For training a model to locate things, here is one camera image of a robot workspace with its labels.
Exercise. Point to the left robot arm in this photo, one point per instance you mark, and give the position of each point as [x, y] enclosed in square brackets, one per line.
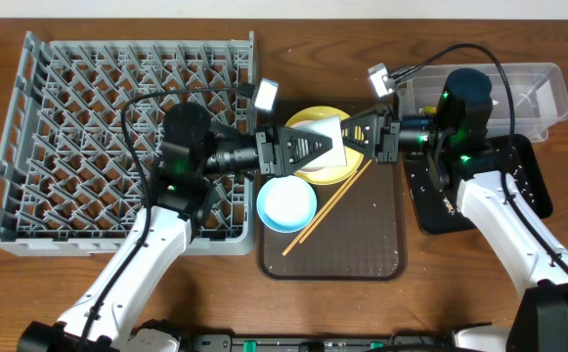
[178, 200]

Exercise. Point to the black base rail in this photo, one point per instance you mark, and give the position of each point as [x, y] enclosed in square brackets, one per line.
[161, 335]

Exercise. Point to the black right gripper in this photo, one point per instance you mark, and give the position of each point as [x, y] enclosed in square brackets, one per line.
[389, 139]

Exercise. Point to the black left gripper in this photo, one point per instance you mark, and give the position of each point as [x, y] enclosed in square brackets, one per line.
[265, 152]

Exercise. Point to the clear plastic bin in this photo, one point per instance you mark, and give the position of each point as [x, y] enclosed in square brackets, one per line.
[538, 91]

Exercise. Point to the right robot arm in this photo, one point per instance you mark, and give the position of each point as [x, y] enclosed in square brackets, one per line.
[476, 179]

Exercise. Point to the light blue bowl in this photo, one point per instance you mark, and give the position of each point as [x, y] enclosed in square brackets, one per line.
[287, 204]

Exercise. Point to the wooden chopstick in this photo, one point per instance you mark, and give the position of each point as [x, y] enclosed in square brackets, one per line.
[322, 210]
[335, 205]

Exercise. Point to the brown plastic tray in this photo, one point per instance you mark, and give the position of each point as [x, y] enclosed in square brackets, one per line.
[362, 238]

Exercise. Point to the grey plastic dishwasher rack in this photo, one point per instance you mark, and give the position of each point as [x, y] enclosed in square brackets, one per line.
[85, 121]

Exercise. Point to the yellow round plate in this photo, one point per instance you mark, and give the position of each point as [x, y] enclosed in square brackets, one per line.
[328, 175]

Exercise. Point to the black waste tray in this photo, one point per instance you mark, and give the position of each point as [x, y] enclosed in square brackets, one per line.
[436, 215]

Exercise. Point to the white cup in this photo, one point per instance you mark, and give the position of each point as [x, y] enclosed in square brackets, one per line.
[327, 129]

